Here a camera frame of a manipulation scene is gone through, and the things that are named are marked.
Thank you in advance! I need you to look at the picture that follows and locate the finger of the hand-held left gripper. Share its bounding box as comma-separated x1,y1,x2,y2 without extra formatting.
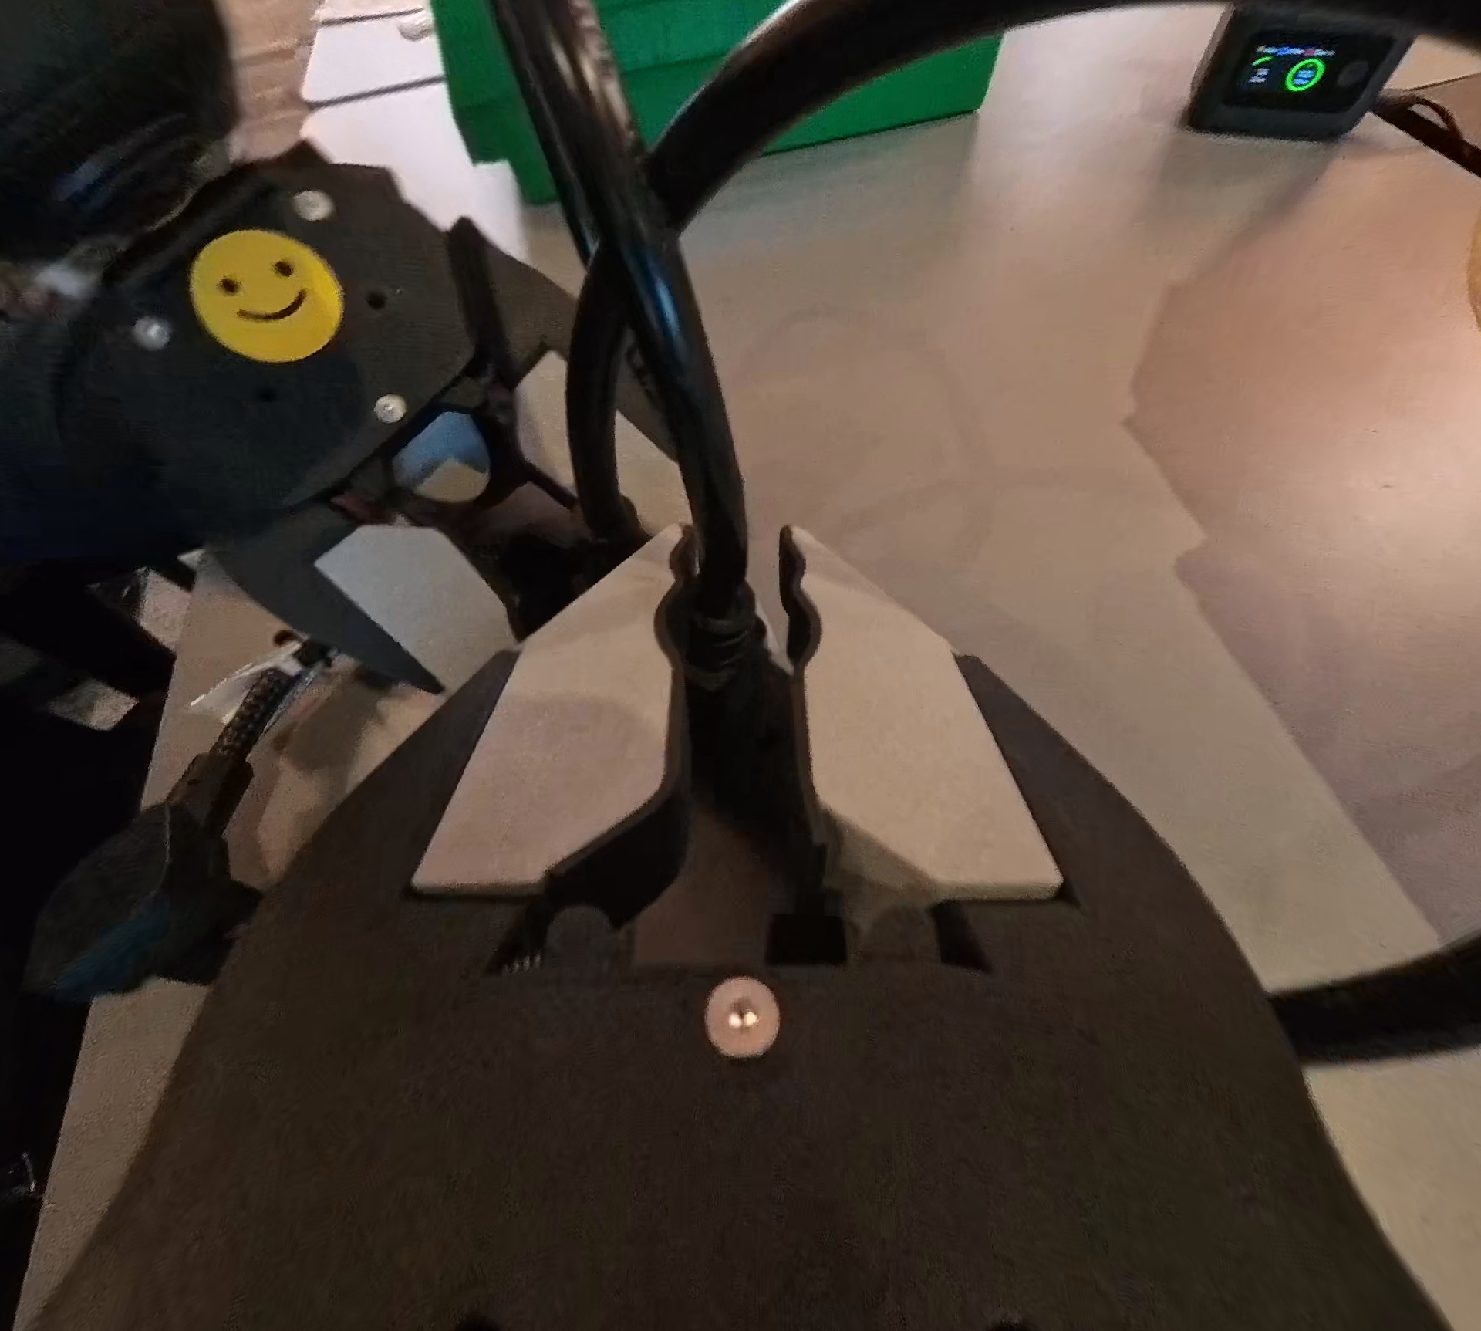
311,524,524,688
520,352,686,467

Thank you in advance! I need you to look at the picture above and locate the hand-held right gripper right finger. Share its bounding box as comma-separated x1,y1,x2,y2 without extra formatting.
777,527,1064,916

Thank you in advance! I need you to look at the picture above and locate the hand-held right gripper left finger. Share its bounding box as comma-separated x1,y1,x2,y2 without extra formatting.
410,527,696,933

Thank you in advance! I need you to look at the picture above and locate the braided power strip cable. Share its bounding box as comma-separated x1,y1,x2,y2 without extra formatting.
23,649,349,999

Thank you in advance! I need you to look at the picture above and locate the person's left forearm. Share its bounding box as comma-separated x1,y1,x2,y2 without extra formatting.
0,289,140,592

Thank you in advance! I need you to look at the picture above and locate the dark charging case with screen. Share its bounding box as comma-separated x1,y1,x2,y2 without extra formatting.
1185,0,1419,141

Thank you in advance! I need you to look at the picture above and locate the thin dark charger cable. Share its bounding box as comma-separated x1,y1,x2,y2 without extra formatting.
1376,90,1481,178

